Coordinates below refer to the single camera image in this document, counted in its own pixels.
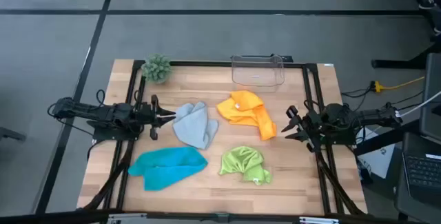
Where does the black laptop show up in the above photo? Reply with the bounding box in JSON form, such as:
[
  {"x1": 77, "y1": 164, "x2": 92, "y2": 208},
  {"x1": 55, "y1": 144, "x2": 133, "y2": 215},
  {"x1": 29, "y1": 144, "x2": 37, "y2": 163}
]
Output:
[{"x1": 401, "y1": 132, "x2": 441, "y2": 207}]

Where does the black side desk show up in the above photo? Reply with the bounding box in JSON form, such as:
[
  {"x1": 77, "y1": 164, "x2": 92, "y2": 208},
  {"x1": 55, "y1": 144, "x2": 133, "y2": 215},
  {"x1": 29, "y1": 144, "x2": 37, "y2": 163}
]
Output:
[{"x1": 353, "y1": 119, "x2": 441, "y2": 224}]

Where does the lime green microfiber towel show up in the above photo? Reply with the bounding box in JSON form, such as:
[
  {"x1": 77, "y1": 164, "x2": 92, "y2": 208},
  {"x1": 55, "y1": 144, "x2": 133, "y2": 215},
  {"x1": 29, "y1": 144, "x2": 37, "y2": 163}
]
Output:
[{"x1": 218, "y1": 145, "x2": 273, "y2": 186}]

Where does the white cable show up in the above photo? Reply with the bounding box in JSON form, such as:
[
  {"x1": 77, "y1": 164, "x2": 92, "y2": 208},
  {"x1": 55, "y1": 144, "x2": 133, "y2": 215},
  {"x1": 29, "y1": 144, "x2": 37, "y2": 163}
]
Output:
[{"x1": 396, "y1": 91, "x2": 441, "y2": 118}]

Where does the black mounting bracket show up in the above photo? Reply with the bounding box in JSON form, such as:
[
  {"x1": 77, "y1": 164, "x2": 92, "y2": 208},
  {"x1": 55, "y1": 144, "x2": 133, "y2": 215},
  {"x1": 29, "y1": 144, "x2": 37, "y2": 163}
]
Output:
[{"x1": 230, "y1": 53, "x2": 294, "y2": 63}]

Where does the black aluminium table frame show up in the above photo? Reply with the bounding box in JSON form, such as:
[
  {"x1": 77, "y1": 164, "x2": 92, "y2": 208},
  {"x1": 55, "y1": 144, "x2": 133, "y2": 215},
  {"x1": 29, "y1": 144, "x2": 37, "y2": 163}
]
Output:
[{"x1": 82, "y1": 59, "x2": 368, "y2": 216}]

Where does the clear plastic bin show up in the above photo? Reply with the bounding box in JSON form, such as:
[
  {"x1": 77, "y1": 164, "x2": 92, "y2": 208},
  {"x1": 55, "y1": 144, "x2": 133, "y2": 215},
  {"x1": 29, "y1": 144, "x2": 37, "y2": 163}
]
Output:
[{"x1": 230, "y1": 54, "x2": 286, "y2": 93}]

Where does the yellow extension cord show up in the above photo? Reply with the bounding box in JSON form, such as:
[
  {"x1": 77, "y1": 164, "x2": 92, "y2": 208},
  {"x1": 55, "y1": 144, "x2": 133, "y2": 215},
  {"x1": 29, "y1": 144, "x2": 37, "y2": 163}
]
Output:
[{"x1": 373, "y1": 76, "x2": 426, "y2": 93}]

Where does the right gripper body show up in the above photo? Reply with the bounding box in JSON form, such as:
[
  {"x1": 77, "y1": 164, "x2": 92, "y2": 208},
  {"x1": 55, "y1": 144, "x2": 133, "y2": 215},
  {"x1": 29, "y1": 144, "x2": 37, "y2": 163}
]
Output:
[{"x1": 285, "y1": 105, "x2": 325, "y2": 154}]

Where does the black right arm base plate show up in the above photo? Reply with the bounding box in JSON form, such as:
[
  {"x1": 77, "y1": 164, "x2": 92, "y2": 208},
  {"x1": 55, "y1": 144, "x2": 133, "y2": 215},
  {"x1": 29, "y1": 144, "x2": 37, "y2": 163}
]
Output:
[{"x1": 307, "y1": 116, "x2": 358, "y2": 146}]

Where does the green artificial potted plant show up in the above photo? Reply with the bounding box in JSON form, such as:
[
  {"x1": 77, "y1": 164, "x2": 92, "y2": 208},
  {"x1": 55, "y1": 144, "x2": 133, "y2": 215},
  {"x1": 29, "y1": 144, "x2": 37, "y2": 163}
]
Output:
[{"x1": 141, "y1": 53, "x2": 172, "y2": 84}]

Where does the black desk frame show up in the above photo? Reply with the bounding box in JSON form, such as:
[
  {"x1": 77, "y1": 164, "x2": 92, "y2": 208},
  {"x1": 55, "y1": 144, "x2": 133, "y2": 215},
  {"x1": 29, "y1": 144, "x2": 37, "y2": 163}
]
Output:
[{"x1": 371, "y1": 0, "x2": 441, "y2": 70}]

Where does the grey microfiber towel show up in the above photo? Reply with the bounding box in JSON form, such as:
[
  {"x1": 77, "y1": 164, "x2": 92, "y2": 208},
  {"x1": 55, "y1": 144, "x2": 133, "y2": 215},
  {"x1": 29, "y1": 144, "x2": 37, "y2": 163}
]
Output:
[{"x1": 172, "y1": 101, "x2": 220, "y2": 150}]

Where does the black rig crossbar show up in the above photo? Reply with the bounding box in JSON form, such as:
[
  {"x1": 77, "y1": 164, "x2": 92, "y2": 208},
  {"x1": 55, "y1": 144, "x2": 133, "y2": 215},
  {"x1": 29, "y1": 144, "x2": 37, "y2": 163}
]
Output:
[{"x1": 0, "y1": 209, "x2": 441, "y2": 224}]

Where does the teal microfiber towel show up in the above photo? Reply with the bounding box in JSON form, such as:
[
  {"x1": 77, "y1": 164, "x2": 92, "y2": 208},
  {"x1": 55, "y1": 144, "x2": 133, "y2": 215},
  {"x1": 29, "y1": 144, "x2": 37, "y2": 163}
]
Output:
[{"x1": 127, "y1": 146, "x2": 209, "y2": 192}]

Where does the orange microfiber towel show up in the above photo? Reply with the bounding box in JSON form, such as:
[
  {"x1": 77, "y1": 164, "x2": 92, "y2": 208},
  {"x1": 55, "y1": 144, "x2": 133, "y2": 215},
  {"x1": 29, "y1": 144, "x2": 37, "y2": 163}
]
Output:
[{"x1": 216, "y1": 90, "x2": 278, "y2": 141}]

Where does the white paper bag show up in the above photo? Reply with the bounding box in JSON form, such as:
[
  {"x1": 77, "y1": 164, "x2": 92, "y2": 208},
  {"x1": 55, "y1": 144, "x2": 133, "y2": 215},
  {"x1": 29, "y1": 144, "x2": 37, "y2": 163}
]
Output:
[{"x1": 356, "y1": 127, "x2": 396, "y2": 179}]

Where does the silver metal bracket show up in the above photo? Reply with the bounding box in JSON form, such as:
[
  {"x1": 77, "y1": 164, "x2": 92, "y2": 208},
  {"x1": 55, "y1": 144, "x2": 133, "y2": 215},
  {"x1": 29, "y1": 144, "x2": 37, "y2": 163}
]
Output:
[
  {"x1": 298, "y1": 216, "x2": 341, "y2": 224},
  {"x1": 106, "y1": 212, "x2": 150, "y2": 224}
]

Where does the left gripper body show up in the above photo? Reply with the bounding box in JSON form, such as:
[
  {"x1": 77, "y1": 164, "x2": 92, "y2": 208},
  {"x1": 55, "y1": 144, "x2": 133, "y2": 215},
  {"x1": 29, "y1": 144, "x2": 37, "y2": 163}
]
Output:
[{"x1": 136, "y1": 94, "x2": 160, "y2": 141}]

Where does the grey chair leg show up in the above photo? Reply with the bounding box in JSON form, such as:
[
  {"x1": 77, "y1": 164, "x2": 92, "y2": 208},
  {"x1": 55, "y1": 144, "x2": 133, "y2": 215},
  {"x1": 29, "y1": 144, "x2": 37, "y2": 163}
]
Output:
[{"x1": 0, "y1": 126, "x2": 28, "y2": 142}]

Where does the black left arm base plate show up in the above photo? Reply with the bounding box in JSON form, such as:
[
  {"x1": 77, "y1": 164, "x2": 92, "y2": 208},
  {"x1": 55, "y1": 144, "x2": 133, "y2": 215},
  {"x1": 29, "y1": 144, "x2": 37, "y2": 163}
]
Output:
[{"x1": 85, "y1": 119, "x2": 142, "y2": 142}]

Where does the dark grey monitor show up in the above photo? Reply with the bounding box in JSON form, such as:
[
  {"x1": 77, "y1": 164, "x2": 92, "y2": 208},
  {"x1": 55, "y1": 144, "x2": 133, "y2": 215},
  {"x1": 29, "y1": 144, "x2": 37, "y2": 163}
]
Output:
[{"x1": 418, "y1": 53, "x2": 441, "y2": 142}]

